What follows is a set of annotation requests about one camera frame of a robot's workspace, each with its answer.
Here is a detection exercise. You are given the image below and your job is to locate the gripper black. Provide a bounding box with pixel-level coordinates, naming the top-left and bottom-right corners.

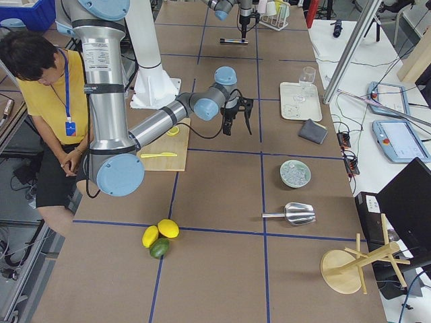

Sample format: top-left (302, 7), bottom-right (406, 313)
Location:
top-left (238, 5), bottom-right (260, 41)
top-left (220, 89), bottom-right (253, 136)

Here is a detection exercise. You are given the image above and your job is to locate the steel muddler black tip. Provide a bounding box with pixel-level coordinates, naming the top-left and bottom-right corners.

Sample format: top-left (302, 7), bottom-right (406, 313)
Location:
top-left (220, 38), bottom-right (248, 45)

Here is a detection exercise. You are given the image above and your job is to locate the half lemon slice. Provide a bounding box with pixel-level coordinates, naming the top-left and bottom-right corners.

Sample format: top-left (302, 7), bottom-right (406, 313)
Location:
top-left (166, 126), bottom-right (180, 137)

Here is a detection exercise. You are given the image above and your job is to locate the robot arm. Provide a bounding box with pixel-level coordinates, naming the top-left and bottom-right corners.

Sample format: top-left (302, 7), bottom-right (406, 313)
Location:
top-left (202, 0), bottom-right (261, 45)
top-left (56, 1), bottom-right (253, 196)

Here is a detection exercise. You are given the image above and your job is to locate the pink cup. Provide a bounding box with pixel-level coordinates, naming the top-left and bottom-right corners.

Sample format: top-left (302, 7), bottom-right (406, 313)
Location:
top-left (257, 0), bottom-right (267, 15)

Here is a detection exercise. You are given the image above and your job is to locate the white cup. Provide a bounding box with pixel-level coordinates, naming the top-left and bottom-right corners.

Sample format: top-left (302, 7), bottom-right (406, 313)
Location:
top-left (264, 0), bottom-right (277, 17)

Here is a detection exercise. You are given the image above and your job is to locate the mint green cup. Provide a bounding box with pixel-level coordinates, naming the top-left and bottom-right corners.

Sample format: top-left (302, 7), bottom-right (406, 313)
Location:
top-left (278, 1), bottom-right (290, 21)

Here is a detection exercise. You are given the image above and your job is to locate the yellow lemon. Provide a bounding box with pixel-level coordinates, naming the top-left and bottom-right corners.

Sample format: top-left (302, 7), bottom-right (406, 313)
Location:
top-left (157, 219), bottom-right (180, 238)
top-left (141, 225), bottom-right (159, 248)

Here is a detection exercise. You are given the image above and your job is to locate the wooden cup stand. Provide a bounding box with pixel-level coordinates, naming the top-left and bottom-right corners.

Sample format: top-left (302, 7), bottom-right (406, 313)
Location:
top-left (320, 213), bottom-right (410, 294)

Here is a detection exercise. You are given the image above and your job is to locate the cream bear tray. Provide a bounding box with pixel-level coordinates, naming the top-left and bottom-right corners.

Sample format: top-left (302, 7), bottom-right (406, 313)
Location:
top-left (279, 82), bottom-right (323, 122)

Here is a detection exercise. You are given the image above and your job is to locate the red cylinder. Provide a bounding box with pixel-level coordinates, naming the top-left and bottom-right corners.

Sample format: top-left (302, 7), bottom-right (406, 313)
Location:
top-left (306, 0), bottom-right (319, 29)

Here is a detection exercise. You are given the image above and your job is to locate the dark grey folded cloth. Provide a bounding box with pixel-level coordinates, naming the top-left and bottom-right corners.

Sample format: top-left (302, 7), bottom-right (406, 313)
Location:
top-left (298, 119), bottom-right (328, 145)

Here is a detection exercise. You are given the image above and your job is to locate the wooden cutting board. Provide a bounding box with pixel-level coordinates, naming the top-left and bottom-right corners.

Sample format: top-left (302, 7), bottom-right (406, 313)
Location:
top-left (137, 118), bottom-right (191, 172)

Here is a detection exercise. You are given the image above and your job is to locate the green bowl of ice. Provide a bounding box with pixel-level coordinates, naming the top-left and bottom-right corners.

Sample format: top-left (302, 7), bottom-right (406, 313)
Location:
top-left (279, 160), bottom-right (311, 188)

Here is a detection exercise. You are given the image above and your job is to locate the yellow plastic knife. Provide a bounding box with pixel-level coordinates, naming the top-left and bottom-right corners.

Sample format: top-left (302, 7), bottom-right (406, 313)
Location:
top-left (140, 152), bottom-right (178, 159)

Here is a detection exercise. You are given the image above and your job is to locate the clear wine glass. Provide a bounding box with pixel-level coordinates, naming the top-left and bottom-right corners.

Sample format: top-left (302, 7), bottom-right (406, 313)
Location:
top-left (294, 66), bottom-right (317, 103)

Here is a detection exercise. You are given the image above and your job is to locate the steel ice scoop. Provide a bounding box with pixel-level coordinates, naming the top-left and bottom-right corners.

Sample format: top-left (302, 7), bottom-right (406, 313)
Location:
top-left (262, 202), bottom-right (316, 226)

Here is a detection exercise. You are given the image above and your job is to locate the green lime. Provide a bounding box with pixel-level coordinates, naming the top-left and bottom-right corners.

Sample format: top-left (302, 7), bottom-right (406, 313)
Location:
top-left (150, 238), bottom-right (170, 258)

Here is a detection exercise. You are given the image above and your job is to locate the black box with label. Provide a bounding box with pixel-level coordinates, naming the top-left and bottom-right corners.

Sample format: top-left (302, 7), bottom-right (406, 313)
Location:
top-left (355, 192), bottom-right (384, 245)

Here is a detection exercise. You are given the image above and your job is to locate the teach pendant far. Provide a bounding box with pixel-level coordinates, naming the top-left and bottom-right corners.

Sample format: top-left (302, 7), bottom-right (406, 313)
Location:
top-left (368, 81), bottom-right (410, 117)

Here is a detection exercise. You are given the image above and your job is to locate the teach pendant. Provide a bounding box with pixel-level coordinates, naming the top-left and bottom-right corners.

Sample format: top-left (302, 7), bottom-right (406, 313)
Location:
top-left (368, 81), bottom-right (410, 117)
top-left (372, 120), bottom-right (430, 164)

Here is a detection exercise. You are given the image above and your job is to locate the teach pendant near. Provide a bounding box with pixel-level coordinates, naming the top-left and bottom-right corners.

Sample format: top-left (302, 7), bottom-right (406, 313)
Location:
top-left (372, 120), bottom-right (430, 164)

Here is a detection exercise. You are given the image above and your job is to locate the black laptop monitor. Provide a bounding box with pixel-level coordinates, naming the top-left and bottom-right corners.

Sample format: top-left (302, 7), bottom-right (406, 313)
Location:
top-left (376, 158), bottom-right (430, 271)

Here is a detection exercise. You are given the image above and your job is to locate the person in yellow shirt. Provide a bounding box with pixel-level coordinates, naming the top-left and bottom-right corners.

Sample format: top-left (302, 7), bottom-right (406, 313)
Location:
top-left (1, 31), bottom-right (93, 236)

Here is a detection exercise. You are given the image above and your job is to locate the white wire cup rack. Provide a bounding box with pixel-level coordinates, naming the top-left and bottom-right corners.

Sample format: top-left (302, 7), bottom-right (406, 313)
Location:
top-left (259, 0), bottom-right (288, 31)

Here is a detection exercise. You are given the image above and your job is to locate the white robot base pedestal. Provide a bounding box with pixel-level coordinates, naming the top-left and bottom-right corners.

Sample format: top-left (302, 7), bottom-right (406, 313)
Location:
top-left (125, 0), bottom-right (181, 109)

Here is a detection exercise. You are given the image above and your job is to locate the aluminium frame post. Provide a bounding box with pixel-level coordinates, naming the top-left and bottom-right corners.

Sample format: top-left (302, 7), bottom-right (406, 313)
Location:
top-left (323, 0), bottom-right (381, 104)

